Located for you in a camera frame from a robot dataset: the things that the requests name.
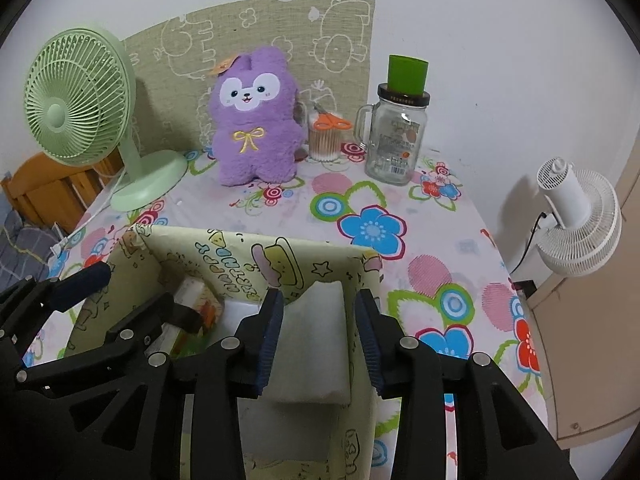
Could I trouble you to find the white clip fan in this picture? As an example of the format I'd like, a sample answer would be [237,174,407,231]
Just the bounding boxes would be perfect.
[535,157,623,277]

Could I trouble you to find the black fan cable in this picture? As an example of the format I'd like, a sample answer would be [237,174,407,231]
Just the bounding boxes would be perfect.
[509,210,548,276]

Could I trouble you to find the grey plaid blanket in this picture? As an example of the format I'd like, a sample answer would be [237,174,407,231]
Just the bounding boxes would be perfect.
[0,195,66,281]

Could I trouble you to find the cotton swab jar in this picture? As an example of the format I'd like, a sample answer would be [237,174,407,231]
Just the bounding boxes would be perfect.
[306,110,346,163]

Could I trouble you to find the white orange tissue pack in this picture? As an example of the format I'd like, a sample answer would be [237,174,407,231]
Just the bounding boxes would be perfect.
[172,280,223,336]

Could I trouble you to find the yellow printed fabric storage box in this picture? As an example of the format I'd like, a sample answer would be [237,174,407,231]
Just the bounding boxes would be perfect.
[65,225,383,480]

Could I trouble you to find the orange scissors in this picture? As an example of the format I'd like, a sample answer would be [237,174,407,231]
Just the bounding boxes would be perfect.
[311,101,353,132]

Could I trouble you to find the white fan power cable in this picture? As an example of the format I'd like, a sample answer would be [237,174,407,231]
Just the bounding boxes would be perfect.
[50,160,130,261]

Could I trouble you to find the green plastic cup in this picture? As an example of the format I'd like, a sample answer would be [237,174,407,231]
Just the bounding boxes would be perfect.
[386,54,430,97]

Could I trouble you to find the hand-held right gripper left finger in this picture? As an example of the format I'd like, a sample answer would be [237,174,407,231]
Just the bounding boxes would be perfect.
[107,289,285,480]

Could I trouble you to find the green desk fan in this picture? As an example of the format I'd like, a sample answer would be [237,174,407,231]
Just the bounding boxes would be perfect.
[24,22,188,212]

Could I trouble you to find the floral tablecloth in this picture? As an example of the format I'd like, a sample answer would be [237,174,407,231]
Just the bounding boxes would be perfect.
[22,142,548,480]

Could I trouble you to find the purple plush bunny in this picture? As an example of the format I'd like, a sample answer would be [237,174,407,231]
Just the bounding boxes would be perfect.
[206,45,307,187]

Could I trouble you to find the green printed wall mat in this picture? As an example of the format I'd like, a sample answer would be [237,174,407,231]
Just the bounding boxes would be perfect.
[122,0,377,161]

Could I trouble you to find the glass jar mug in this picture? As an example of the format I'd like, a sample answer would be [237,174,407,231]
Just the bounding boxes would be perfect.
[355,82,432,188]

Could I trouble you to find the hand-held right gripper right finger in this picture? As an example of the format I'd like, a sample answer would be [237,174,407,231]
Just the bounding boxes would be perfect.
[356,290,583,480]

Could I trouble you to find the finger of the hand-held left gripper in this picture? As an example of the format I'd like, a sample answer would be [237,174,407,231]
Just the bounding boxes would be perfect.
[15,293,203,461]
[0,262,112,326]

